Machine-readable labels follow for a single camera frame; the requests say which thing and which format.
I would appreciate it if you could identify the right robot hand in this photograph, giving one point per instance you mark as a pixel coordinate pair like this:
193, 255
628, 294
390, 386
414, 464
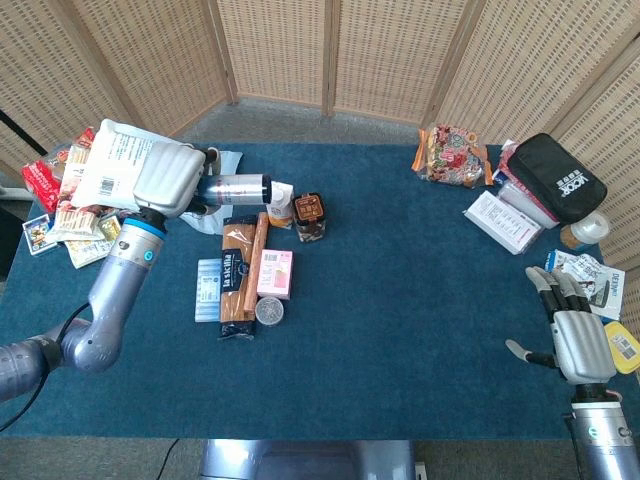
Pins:
582, 345

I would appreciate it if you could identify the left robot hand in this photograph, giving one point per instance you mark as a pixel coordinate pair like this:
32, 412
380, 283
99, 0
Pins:
170, 175

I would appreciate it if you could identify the silver metal can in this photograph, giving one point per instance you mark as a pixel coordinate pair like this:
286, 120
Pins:
240, 189

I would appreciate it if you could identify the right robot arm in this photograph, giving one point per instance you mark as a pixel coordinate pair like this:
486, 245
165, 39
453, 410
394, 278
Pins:
605, 440

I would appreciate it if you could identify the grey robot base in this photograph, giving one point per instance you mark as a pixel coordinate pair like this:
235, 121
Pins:
310, 460

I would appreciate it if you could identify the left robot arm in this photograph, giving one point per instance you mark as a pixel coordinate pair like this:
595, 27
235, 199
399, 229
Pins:
120, 280

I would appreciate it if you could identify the yellow lidded container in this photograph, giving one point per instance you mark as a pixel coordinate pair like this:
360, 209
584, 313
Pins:
624, 347

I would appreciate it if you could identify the white printed plastic bag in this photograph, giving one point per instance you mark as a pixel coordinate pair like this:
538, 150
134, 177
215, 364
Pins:
110, 165

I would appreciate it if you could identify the white printed leaflet packet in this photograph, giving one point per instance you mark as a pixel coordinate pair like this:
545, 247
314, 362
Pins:
597, 280

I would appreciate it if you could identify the yellow snack packet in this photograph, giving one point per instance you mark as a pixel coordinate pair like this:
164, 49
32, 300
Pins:
110, 229

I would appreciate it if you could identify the biscuit stick packet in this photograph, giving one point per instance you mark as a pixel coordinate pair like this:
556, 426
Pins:
74, 172

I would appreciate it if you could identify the cracker packet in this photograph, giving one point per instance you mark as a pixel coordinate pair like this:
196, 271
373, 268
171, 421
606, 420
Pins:
75, 222

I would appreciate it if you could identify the white flat packet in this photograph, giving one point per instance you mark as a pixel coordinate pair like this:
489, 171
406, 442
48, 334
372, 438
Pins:
90, 252

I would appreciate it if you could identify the jar with white lid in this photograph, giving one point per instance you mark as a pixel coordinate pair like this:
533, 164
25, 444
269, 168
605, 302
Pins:
585, 230

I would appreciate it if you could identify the spaghetti package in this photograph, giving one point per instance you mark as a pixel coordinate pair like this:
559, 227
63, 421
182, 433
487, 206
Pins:
234, 280

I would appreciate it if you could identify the clear bluish plastic box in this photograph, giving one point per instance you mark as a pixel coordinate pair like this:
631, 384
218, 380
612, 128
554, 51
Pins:
207, 292

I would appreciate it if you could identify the red snack packet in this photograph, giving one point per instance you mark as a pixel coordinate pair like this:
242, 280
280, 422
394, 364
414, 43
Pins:
42, 185

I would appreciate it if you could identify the picture card pack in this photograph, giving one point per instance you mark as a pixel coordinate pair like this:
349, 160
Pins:
39, 235

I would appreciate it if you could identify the clear jar brown lid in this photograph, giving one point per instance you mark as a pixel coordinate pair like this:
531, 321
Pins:
310, 212

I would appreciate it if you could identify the pink cardboard box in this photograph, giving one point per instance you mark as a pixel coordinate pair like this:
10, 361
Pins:
275, 275

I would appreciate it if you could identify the white printed box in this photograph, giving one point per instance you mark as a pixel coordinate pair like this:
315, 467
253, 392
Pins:
502, 220

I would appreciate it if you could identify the wicker folding screen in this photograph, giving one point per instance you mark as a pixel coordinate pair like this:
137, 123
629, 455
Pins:
275, 50

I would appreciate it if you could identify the black zip pouch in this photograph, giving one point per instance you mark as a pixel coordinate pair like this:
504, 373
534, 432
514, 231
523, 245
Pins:
560, 175

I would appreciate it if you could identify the blue tablecloth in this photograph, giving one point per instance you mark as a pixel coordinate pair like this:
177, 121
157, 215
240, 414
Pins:
400, 300

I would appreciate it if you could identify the colourful candy bag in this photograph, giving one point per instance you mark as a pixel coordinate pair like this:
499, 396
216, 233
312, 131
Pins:
452, 155

